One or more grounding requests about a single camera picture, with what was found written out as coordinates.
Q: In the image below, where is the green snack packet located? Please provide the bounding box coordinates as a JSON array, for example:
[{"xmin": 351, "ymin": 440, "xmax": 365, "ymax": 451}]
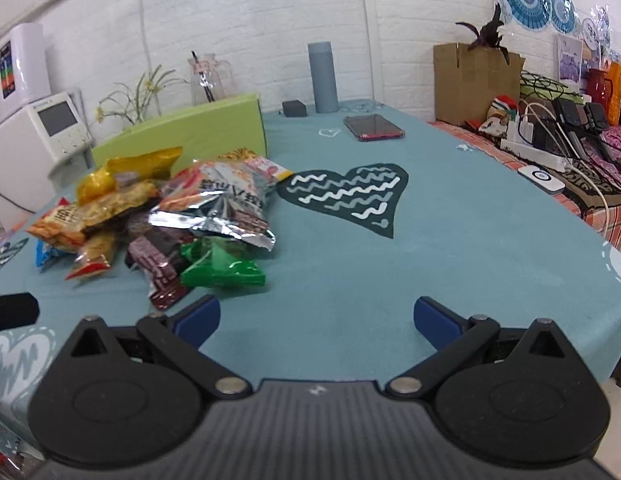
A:
[{"xmin": 180, "ymin": 237, "xmax": 266, "ymax": 288}]

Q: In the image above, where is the yellow snack bag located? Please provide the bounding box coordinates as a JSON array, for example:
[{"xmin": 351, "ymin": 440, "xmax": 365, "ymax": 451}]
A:
[{"xmin": 75, "ymin": 148, "xmax": 182, "ymax": 206}]

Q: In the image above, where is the dark red snack packet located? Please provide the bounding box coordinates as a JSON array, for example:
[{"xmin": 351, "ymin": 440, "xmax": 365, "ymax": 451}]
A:
[{"xmin": 125, "ymin": 230, "xmax": 191, "ymax": 311}]

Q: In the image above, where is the silver foil snack bag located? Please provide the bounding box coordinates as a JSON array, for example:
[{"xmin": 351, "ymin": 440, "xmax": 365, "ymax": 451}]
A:
[{"xmin": 148, "ymin": 160, "xmax": 276, "ymax": 250}]

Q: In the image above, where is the blue snack packet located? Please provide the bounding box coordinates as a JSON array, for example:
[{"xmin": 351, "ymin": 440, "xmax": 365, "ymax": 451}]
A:
[{"xmin": 35, "ymin": 240, "xmax": 73, "ymax": 270}]

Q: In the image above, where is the orange snack packet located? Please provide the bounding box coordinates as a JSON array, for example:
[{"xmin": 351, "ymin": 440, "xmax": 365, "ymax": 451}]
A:
[{"xmin": 26, "ymin": 198, "xmax": 87, "ymax": 254}]

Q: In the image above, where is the black object at left edge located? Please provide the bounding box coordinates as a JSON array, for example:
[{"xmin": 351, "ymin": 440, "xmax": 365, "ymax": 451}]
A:
[{"xmin": 0, "ymin": 292, "xmax": 40, "ymax": 332}]

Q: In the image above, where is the white round-logo device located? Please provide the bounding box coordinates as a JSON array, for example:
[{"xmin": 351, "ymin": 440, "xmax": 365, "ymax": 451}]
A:
[{"xmin": 517, "ymin": 165, "xmax": 565, "ymax": 195}]

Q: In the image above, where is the white power strip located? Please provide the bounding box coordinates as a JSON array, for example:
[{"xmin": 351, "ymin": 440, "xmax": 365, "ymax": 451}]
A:
[{"xmin": 499, "ymin": 120, "xmax": 569, "ymax": 172}]

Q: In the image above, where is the green cardboard box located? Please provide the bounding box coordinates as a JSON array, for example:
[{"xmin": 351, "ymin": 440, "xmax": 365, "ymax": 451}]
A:
[{"xmin": 92, "ymin": 93, "xmax": 267, "ymax": 171}]

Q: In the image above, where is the red-edged smartphone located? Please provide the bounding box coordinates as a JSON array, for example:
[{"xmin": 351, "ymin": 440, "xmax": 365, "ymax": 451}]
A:
[{"xmin": 344, "ymin": 114, "xmax": 405, "ymax": 142}]

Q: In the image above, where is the yellow flower plant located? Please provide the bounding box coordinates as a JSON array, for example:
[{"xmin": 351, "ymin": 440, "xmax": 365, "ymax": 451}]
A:
[{"xmin": 94, "ymin": 65, "xmax": 187, "ymax": 127}]

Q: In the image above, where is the white machine with screen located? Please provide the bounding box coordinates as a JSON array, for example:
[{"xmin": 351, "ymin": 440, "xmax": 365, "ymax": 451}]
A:
[{"xmin": 0, "ymin": 92, "xmax": 92, "ymax": 231}]

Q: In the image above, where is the small black box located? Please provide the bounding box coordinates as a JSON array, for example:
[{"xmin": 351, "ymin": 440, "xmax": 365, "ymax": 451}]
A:
[{"xmin": 281, "ymin": 100, "xmax": 307, "ymax": 118}]

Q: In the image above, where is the brown cardboard box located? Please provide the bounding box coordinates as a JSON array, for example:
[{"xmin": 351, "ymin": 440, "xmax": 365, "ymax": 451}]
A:
[{"xmin": 433, "ymin": 42, "xmax": 525, "ymax": 126}]

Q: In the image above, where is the clear glass pitcher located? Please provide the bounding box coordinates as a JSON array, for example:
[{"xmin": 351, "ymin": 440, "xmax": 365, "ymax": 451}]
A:
[{"xmin": 188, "ymin": 51, "xmax": 234, "ymax": 106}]

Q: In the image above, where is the grey cylindrical bottle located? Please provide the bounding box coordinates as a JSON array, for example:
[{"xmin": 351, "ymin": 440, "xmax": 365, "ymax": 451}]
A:
[{"xmin": 307, "ymin": 41, "xmax": 339, "ymax": 114}]

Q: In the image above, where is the dark purple plant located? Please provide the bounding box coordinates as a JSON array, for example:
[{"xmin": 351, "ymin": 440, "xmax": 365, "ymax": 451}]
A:
[{"xmin": 457, "ymin": 3, "xmax": 510, "ymax": 65}]

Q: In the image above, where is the white water dispenser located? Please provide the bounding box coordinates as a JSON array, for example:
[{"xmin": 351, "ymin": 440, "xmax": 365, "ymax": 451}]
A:
[{"xmin": 0, "ymin": 23, "xmax": 51, "ymax": 124}]

